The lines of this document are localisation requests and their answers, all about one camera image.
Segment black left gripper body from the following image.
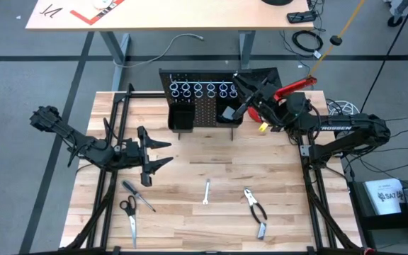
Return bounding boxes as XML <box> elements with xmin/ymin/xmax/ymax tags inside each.
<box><xmin>113</xmin><ymin>125</ymin><xmax>154</xmax><ymax>188</ymax></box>

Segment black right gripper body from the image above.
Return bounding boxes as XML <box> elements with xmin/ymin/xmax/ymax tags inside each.
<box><xmin>232</xmin><ymin>69</ymin><xmax>287</xmax><ymax>122</ymax></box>

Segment black plastic pegboard bin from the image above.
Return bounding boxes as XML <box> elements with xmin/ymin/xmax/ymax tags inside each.
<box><xmin>167</xmin><ymin>101</ymin><xmax>196</xmax><ymax>134</ymax></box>
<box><xmin>215</xmin><ymin>97</ymin><xmax>244</xmax><ymax>128</ymax></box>

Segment black metal pegboard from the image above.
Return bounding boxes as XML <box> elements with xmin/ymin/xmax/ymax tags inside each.
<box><xmin>158</xmin><ymin>67</ymin><xmax>253</xmax><ymax>142</ymax></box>

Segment small silver combination wrench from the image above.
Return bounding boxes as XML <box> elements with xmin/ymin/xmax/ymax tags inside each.
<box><xmin>202</xmin><ymin>178</ymin><xmax>212</xmax><ymax>206</ymax></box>

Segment black handled silver pliers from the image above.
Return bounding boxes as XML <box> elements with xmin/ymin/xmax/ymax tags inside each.
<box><xmin>243</xmin><ymin>187</ymin><xmax>268</xmax><ymax>225</ymax></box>

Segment red desk lamp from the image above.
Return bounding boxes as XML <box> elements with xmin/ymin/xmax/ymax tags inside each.
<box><xmin>247</xmin><ymin>76</ymin><xmax>318</xmax><ymax>124</ymax></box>

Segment white power strip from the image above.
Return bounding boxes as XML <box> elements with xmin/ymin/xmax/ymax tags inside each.
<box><xmin>326</xmin><ymin>98</ymin><xmax>361</xmax><ymax>116</ymax></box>

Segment black flat device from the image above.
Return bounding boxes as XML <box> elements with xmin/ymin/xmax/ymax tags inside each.
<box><xmin>286</xmin><ymin>10</ymin><xmax>317</xmax><ymax>24</ymax></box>

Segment light wooden desk grey legs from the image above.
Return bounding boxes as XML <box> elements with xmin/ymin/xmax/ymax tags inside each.
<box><xmin>25</xmin><ymin>0</ymin><xmax>315</xmax><ymax>91</ymax></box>

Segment red L-shaped strip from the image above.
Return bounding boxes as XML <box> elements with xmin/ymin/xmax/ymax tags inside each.
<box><xmin>69</xmin><ymin>0</ymin><xmax>125</xmax><ymax>26</ymax></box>

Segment white printed booklet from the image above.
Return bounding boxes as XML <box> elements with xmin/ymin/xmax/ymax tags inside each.
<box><xmin>362</xmin><ymin>178</ymin><xmax>406</xmax><ymax>216</ymax></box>

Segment white round tape roll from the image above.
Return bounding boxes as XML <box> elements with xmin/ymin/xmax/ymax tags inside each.
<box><xmin>92</xmin><ymin>0</ymin><xmax>116</xmax><ymax>10</ymax></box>

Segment black equipment cart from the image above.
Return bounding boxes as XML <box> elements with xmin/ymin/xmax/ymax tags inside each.
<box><xmin>347</xmin><ymin>178</ymin><xmax>408</xmax><ymax>242</ymax></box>

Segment black cable with yellow tag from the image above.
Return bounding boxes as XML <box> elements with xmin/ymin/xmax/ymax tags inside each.
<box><xmin>259</xmin><ymin>106</ymin><xmax>297</xmax><ymax>134</ymax></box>

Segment chrome hook rail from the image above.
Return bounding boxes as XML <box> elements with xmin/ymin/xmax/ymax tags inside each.
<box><xmin>169</xmin><ymin>73</ymin><xmax>239</xmax><ymax>86</ymax></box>

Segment black handled screwdriver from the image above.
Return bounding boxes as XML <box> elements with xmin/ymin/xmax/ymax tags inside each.
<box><xmin>121</xmin><ymin>180</ymin><xmax>157</xmax><ymax>213</ymax></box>

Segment coiled black cable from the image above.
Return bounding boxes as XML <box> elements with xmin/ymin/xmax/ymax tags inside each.
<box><xmin>291</xmin><ymin>30</ymin><xmax>324</xmax><ymax>53</ymax></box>

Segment black handled scissors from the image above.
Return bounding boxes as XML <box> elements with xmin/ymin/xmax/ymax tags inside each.
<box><xmin>118</xmin><ymin>194</ymin><xmax>137</xmax><ymax>249</ymax></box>

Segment grey floor cable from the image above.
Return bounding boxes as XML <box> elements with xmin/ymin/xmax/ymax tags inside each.
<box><xmin>113</xmin><ymin>33</ymin><xmax>205</xmax><ymax>68</ymax></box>

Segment black aluminium rig frame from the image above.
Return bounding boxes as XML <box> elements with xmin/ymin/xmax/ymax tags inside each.
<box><xmin>16</xmin><ymin>83</ymin><xmax>371</xmax><ymax>255</ymax></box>

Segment yellow cord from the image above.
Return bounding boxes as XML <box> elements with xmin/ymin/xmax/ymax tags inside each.
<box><xmin>308</xmin><ymin>0</ymin><xmax>368</xmax><ymax>79</ymax></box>

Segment long black floor cable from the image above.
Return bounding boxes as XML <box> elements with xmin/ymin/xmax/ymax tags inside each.
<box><xmin>359</xmin><ymin>0</ymin><xmax>408</xmax><ymax>116</ymax></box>

